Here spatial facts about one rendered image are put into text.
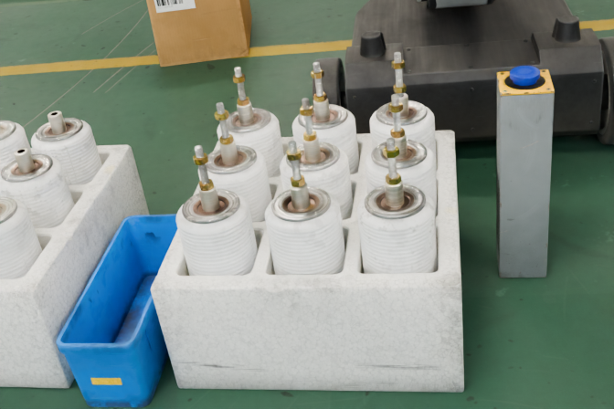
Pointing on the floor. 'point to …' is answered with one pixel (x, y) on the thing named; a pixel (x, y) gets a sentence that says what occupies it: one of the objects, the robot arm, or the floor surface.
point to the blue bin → (121, 319)
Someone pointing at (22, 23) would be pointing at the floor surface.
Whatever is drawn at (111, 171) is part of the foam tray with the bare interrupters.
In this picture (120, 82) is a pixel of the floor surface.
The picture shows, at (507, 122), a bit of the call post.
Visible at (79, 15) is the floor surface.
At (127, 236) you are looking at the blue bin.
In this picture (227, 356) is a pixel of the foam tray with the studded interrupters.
